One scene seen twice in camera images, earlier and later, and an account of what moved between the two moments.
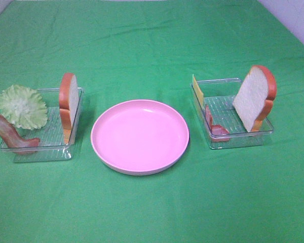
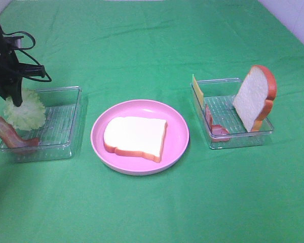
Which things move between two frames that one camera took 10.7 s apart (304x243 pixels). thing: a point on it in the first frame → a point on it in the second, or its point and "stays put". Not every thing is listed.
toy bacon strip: x=219 y=133 stays put
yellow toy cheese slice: x=199 y=93 stays put
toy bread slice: x=68 y=104 → x=125 y=134
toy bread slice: x=254 y=100 stays put
